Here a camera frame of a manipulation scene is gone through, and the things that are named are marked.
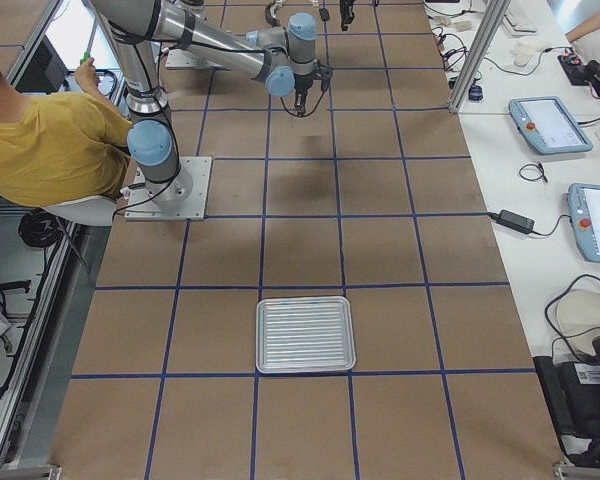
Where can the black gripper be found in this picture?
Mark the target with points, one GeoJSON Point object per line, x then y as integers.
{"type": "Point", "coordinates": [346, 10]}
{"type": "Point", "coordinates": [300, 92]}

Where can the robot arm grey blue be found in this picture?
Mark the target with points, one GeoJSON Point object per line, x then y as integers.
{"type": "Point", "coordinates": [166, 49]}

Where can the silver ribbed metal tray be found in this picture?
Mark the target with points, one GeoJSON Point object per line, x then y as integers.
{"type": "Point", "coordinates": [304, 335]}

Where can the small black remote part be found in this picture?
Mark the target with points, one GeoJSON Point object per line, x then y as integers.
{"type": "Point", "coordinates": [324, 14]}

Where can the olive brake shoe part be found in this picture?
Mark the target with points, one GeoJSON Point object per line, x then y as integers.
{"type": "Point", "coordinates": [270, 14]}

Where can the blue teach pendant far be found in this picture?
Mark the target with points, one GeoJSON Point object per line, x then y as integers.
{"type": "Point", "coordinates": [547, 126]}

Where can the blue teach pendant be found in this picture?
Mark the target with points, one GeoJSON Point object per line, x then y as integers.
{"type": "Point", "coordinates": [584, 209]}
{"type": "Point", "coordinates": [547, 126]}

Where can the black power adapter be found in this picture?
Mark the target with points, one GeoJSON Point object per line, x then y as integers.
{"type": "Point", "coordinates": [513, 221]}

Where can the person in yellow shirt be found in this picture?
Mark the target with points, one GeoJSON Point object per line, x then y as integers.
{"type": "Point", "coordinates": [61, 147]}

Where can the blue teach pendant near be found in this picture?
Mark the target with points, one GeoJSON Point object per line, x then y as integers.
{"type": "Point", "coordinates": [584, 209]}

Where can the black device box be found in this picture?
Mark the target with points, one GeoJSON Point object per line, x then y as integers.
{"type": "Point", "coordinates": [572, 393]}

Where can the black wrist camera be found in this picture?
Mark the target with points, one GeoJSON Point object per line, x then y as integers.
{"type": "Point", "coordinates": [324, 74]}

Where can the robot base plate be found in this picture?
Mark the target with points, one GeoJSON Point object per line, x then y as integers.
{"type": "Point", "coordinates": [178, 59]}

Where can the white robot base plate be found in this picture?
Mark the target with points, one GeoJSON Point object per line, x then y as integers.
{"type": "Point", "coordinates": [184, 199]}

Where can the aluminium frame post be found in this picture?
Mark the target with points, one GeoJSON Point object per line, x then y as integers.
{"type": "Point", "coordinates": [494, 13]}

